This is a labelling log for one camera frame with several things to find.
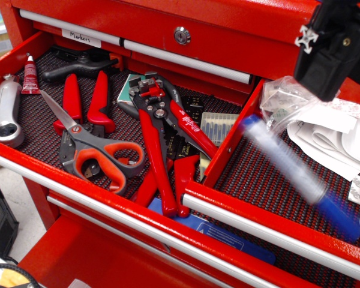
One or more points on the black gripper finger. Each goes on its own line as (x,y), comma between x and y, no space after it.
(329,48)

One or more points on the blue capped white marker pen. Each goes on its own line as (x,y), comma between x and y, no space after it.
(313,190)

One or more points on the silver drawer lock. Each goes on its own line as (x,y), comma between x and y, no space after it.
(182,36)

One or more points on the red right open drawer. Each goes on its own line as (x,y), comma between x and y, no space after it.
(244,193)

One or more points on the red open drawer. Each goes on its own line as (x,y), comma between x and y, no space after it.
(106,240)
(244,193)

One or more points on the red left open drawer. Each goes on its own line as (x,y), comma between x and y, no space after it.
(106,240)

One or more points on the white 3M adhesive tape strip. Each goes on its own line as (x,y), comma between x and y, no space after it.
(348,107)

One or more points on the clear plastic bag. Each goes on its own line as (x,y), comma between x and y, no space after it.
(284,102)

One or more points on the white paper sheets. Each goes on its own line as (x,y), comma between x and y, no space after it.
(344,161)

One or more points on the clear case of small bits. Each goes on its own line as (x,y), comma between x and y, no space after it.
(217,125)

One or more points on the red tool chest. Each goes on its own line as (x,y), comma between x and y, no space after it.
(235,45)

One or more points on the green and white small box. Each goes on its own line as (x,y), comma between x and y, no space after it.
(124,96)

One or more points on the blue plastic flat card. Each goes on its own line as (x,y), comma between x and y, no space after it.
(213,231)

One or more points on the red and grey scissors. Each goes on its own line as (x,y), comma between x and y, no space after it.
(88,146)

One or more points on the white Markers label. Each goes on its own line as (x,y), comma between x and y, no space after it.
(82,38)

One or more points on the black spring clamp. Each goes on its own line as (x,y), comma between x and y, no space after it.
(85,63)

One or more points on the red threadlocker tube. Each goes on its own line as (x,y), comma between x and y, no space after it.
(30,79)

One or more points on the silver utility knife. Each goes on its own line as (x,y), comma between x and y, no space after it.
(11,133)

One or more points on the red handled crimping pliers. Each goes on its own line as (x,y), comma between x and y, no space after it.
(90,111)

